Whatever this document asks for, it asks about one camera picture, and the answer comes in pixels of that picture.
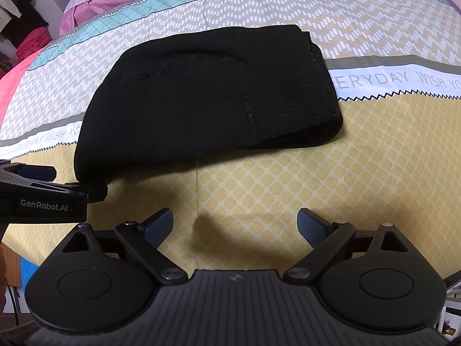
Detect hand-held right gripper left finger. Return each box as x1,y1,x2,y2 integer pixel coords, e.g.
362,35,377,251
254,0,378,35
62,208,187,284

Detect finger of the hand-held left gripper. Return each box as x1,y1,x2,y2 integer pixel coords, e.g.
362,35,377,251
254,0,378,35
64,182,109,203
17,165,57,182

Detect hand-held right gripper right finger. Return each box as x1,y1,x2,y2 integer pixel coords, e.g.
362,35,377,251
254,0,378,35
284,208,410,285

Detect black pants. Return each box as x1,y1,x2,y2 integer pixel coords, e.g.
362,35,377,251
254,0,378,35
73,24,344,185

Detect printed patterned blanket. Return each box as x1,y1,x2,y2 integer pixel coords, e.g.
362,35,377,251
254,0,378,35
0,0,461,291

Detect wooden cabinet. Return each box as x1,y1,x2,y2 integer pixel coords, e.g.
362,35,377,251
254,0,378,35
0,241,23,291

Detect blue box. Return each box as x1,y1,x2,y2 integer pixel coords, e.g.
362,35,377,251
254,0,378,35
19,257,43,298

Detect hot pink bed sheet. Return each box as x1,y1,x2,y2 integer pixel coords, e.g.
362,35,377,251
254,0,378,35
0,55,37,118

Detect pile of red clothes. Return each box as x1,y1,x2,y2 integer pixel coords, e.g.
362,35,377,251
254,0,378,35
16,26,51,59

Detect white rack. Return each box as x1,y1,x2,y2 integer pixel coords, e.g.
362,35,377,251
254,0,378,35
435,280,461,344

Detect hanging dark clothes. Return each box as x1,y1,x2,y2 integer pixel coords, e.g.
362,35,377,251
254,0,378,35
0,0,50,46

